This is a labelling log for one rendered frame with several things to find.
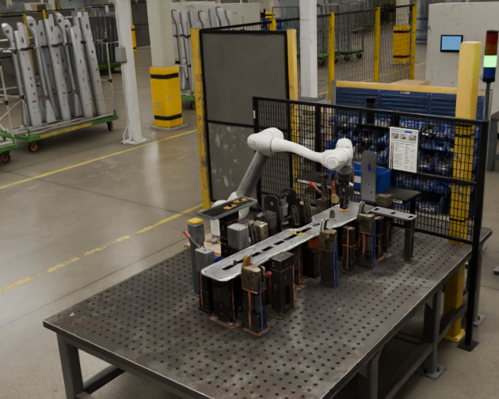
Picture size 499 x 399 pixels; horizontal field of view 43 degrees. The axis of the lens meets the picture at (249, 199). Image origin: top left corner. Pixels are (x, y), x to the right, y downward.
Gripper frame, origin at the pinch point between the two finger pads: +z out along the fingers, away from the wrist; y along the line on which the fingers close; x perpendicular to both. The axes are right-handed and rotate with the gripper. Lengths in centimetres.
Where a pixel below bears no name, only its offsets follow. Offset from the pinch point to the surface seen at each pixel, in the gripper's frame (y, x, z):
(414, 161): 19, 54, -18
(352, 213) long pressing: 6.6, 0.3, 5.4
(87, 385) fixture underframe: -72, -154, 83
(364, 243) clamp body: 20.6, -7.5, 19.6
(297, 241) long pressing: 7, -56, 6
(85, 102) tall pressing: -739, 291, 45
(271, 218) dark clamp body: -16, -52, -2
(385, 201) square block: 15.8, 23.6, 2.1
